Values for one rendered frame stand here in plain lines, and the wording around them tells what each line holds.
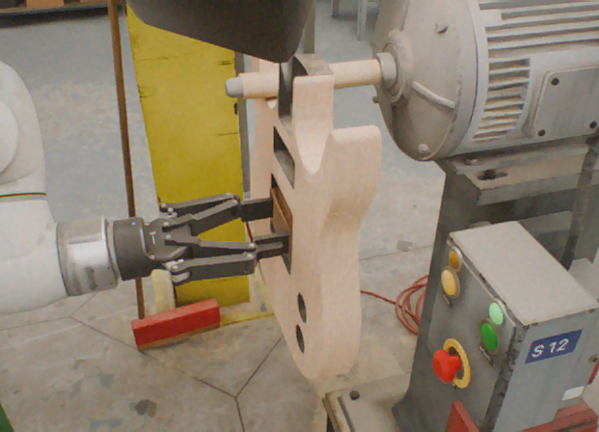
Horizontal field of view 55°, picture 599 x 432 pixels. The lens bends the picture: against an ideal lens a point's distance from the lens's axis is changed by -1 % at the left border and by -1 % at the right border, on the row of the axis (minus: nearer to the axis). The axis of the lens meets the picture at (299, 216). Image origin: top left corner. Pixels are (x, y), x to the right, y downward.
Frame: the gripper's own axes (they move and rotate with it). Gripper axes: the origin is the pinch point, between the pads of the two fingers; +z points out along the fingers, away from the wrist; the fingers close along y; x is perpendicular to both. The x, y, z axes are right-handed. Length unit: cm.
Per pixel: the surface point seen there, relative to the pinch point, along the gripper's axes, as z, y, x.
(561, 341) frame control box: 23.6, 26.7, 0.1
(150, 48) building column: -9, -95, -13
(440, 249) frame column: 35.2, -13.7, -24.0
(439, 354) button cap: 15.5, 18.3, -9.3
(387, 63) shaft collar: 16.4, -7.6, 17.2
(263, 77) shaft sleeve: 0.4, -8.3, 16.6
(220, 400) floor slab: -4, -53, -112
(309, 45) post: 57, -163, -44
